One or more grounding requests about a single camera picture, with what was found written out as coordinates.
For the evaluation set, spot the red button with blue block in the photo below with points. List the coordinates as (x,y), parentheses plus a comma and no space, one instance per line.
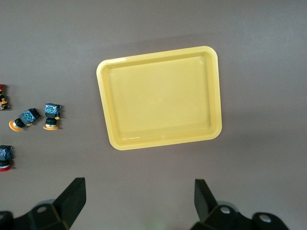
(4,153)

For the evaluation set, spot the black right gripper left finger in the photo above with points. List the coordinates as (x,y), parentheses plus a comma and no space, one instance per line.
(69,198)

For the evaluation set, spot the yellow push button switch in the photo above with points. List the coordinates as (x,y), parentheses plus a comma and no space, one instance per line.
(51,111)
(27,116)

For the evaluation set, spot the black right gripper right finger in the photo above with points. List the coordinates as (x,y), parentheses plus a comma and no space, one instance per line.
(206,206)

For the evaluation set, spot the brown table cover mat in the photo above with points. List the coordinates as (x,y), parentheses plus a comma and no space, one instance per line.
(168,24)

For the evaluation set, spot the yellow plastic tray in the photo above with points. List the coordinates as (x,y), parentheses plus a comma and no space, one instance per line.
(158,100)

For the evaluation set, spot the red button with orange block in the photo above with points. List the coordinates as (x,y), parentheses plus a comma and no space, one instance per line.
(3,100)

